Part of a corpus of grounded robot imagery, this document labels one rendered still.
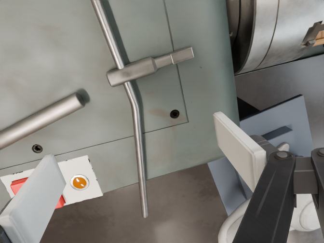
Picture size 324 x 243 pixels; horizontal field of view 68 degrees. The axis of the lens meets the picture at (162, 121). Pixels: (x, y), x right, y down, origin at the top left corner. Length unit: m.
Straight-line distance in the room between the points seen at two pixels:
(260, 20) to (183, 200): 1.79
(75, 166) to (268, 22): 0.36
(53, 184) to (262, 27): 0.35
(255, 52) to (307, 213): 0.55
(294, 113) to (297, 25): 0.67
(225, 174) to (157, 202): 1.06
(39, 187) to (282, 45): 0.40
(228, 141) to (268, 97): 1.73
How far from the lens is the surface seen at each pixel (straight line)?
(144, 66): 0.31
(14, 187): 0.42
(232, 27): 0.44
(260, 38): 0.42
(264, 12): 0.40
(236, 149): 0.16
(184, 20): 0.34
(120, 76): 0.31
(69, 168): 0.40
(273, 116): 1.03
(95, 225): 2.18
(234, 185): 1.11
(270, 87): 1.88
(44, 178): 0.19
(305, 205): 0.85
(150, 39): 0.33
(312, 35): 0.49
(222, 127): 0.18
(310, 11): 0.44
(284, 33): 0.44
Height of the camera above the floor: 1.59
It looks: 69 degrees down
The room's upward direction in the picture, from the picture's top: 163 degrees clockwise
